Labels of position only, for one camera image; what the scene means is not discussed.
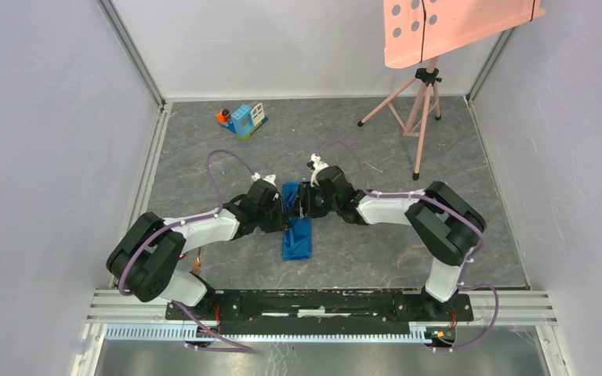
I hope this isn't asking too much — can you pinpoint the blue cloth napkin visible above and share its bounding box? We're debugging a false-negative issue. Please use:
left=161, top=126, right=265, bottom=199
left=281, top=182, right=312, bottom=261

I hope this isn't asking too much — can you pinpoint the colourful toy block house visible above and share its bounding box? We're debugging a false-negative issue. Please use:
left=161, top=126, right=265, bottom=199
left=215, top=103, right=268, bottom=141

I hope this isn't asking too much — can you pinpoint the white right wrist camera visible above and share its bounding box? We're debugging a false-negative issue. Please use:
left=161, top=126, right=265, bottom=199
left=306, top=154, right=329, bottom=187

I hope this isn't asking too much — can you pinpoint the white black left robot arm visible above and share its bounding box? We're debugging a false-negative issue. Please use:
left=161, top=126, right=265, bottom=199
left=106, top=175, right=285, bottom=320

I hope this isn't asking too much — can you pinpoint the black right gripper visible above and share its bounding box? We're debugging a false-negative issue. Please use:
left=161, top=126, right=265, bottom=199
left=288, top=181, right=340, bottom=219

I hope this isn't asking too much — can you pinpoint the pink music stand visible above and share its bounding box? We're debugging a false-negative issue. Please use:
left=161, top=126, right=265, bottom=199
left=357, top=0, right=546, bottom=180

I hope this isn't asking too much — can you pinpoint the copper metallic fork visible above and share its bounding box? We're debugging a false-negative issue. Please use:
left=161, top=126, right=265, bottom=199
left=191, top=248, right=201, bottom=274

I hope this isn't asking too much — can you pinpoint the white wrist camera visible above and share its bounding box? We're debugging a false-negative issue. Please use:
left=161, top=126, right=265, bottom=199
left=251, top=172, right=278, bottom=191
left=306, top=154, right=329, bottom=187

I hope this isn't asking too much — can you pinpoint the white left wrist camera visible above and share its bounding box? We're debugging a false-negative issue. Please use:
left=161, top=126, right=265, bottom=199
left=251, top=172, right=278, bottom=191

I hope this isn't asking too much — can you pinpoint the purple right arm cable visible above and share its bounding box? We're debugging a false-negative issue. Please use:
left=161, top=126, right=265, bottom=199
left=314, top=141, right=500, bottom=354

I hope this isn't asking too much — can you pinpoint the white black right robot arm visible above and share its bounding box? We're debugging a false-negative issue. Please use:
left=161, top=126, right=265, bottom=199
left=284, top=165, right=487, bottom=320

